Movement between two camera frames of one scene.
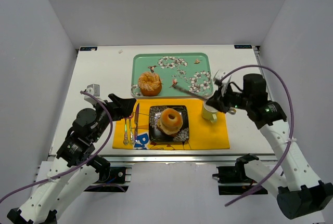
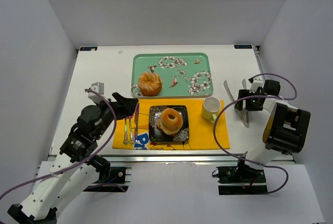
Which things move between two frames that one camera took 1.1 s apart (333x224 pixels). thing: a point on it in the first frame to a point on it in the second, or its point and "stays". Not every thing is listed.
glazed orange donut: (173, 123) stays
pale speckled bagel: (167, 130) stays
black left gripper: (114, 107) stays
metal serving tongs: (232, 110) to (243, 113)
